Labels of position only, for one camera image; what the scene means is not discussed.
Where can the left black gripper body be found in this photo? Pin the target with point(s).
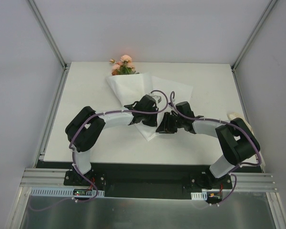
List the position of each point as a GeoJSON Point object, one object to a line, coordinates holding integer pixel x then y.
{"type": "Point", "coordinates": [148, 118]}

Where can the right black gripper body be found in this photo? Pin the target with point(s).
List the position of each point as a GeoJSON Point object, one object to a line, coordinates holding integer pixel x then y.
{"type": "Point", "coordinates": [168, 125]}

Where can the translucent white wrapping paper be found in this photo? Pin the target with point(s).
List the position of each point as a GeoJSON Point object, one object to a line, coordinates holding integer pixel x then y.
{"type": "Point", "coordinates": [132, 87]}

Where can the pink rose stem with leaves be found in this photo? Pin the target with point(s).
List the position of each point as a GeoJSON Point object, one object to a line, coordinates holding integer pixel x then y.
{"type": "Point", "coordinates": [131, 70]}

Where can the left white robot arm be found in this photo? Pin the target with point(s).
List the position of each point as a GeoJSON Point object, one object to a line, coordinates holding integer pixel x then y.
{"type": "Point", "coordinates": [84, 130]}

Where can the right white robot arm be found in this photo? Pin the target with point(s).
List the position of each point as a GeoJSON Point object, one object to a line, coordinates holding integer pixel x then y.
{"type": "Point", "coordinates": [235, 138]}

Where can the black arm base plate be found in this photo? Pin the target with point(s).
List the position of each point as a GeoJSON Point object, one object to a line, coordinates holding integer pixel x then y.
{"type": "Point", "coordinates": [139, 191]}

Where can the right white cable duct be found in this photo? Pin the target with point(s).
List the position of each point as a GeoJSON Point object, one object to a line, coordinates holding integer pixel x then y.
{"type": "Point", "coordinates": [199, 196]}

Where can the white cable duct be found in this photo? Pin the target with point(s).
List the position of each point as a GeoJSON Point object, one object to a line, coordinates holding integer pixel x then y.
{"type": "Point", "coordinates": [199, 196]}
{"type": "Point", "coordinates": [65, 192]}

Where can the left white cable duct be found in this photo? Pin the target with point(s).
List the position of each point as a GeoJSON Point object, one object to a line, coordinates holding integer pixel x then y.
{"type": "Point", "coordinates": [65, 192]}

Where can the right aluminium frame post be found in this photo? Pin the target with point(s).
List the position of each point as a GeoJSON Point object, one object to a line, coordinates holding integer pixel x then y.
{"type": "Point", "coordinates": [258, 26]}

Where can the aluminium frame post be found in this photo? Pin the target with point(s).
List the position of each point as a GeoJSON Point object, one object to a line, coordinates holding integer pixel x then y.
{"type": "Point", "coordinates": [258, 26]}
{"type": "Point", "coordinates": [47, 33]}

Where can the aluminium front rail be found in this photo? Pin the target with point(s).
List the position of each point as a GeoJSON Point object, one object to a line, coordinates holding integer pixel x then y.
{"type": "Point", "coordinates": [105, 179]}

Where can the left aluminium frame post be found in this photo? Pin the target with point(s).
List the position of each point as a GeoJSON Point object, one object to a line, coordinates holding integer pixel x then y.
{"type": "Point", "coordinates": [47, 33]}

